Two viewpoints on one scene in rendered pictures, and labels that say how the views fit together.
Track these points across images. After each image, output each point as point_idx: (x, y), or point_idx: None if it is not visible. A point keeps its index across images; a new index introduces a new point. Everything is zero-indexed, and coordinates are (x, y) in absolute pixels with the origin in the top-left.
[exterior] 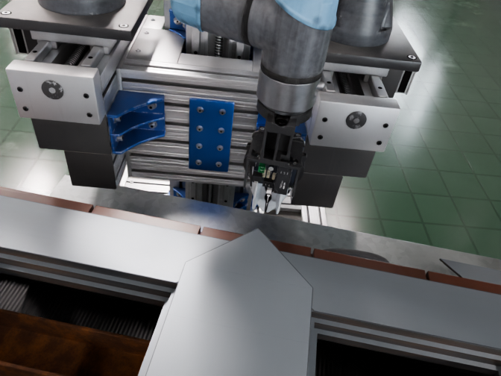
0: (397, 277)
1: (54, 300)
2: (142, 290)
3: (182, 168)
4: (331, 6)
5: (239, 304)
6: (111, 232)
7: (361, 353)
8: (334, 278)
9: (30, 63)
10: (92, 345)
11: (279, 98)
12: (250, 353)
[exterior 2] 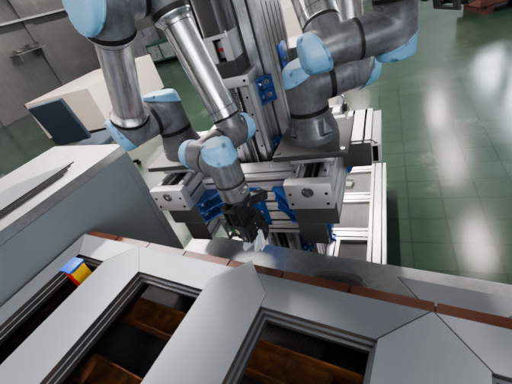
0: (318, 289)
1: (189, 299)
2: (191, 292)
3: None
4: (223, 156)
5: (225, 301)
6: (184, 264)
7: None
8: (280, 288)
9: (158, 187)
10: None
11: (223, 197)
12: (221, 325)
